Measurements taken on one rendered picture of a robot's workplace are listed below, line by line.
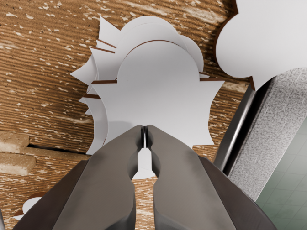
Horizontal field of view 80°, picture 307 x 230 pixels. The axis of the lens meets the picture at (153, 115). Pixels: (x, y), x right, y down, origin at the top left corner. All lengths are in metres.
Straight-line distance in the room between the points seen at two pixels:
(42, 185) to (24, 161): 0.07
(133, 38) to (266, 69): 0.17
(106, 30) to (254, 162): 0.32
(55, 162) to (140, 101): 0.20
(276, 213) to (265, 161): 2.09
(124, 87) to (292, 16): 0.20
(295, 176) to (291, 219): 0.64
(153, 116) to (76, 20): 0.14
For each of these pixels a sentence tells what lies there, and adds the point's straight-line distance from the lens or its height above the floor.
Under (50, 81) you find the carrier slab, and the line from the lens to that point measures 0.27.
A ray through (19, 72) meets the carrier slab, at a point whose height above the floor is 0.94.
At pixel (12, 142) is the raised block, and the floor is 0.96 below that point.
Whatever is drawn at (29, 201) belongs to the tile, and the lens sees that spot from 0.40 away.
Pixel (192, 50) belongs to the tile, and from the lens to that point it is 0.23.
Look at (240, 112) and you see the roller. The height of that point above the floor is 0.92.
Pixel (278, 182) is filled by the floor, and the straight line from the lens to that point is 2.12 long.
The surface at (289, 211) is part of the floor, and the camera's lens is 2.54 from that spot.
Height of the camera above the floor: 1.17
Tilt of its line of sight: 63 degrees down
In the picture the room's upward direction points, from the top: 175 degrees clockwise
